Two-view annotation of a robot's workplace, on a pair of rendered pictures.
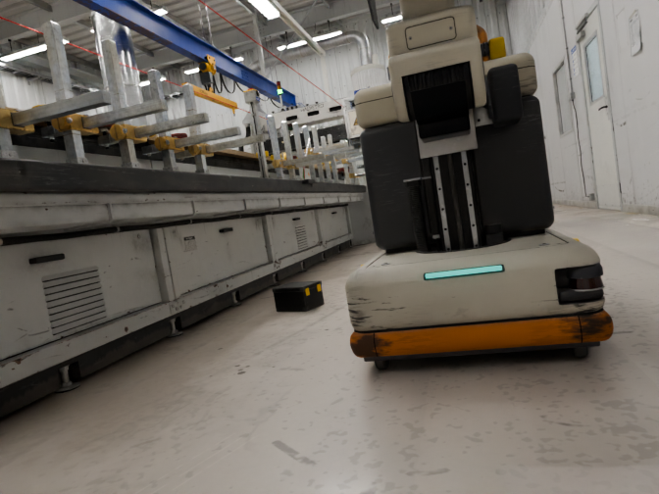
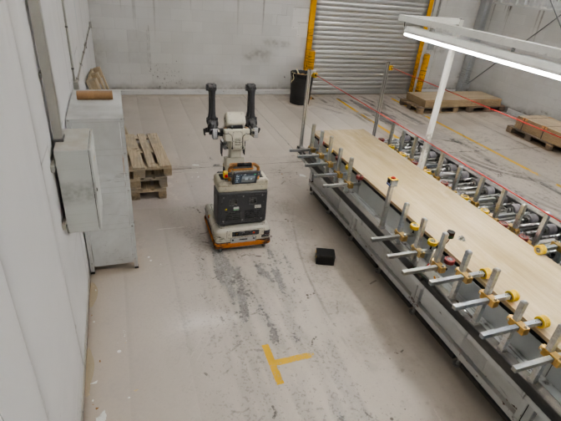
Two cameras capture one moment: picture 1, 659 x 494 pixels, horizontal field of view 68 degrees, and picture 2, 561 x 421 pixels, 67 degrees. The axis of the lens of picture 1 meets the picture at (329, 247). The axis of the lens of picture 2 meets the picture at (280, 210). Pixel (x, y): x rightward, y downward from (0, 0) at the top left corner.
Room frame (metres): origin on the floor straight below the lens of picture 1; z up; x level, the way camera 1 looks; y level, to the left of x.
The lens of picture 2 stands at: (5.07, -2.55, 2.74)
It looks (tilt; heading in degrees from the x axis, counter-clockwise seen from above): 30 degrees down; 142
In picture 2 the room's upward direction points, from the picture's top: 6 degrees clockwise
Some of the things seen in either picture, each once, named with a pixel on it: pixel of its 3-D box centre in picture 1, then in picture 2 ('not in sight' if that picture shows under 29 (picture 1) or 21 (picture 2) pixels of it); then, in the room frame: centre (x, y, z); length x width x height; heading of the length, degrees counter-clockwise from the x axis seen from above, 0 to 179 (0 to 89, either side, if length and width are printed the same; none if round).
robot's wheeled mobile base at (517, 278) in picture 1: (468, 284); (236, 222); (1.49, -0.40, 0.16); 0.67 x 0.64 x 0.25; 164
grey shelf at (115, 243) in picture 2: not in sight; (106, 180); (1.09, -1.67, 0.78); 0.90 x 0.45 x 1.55; 164
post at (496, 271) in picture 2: (318, 154); (485, 296); (4.15, -0.03, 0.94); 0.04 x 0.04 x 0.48; 74
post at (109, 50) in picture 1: (120, 109); (329, 155); (1.75, 0.65, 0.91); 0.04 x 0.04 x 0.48; 74
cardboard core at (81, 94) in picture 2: not in sight; (94, 94); (0.98, -1.64, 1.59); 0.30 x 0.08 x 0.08; 74
